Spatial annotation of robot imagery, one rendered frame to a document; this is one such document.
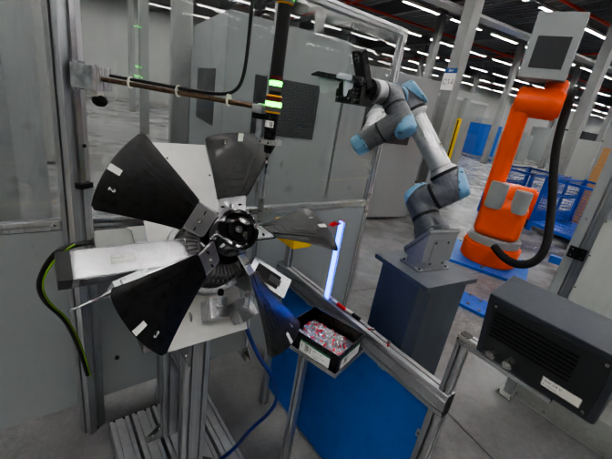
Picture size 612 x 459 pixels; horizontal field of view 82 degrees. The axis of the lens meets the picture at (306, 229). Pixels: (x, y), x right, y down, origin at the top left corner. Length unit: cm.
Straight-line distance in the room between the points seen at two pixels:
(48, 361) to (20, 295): 35
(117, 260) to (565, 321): 105
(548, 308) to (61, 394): 196
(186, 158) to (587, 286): 213
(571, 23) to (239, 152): 408
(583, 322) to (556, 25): 407
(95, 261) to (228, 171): 44
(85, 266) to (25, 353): 96
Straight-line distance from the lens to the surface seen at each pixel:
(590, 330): 93
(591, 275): 243
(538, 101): 476
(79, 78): 135
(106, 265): 104
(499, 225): 470
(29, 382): 204
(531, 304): 94
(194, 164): 135
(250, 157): 113
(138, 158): 100
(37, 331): 189
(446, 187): 152
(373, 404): 142
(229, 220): 98
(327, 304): 141
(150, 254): 106
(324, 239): 114
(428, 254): 149
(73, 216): 149
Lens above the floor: 158
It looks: 20 degrees down
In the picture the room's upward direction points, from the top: 9 degrees clockwise
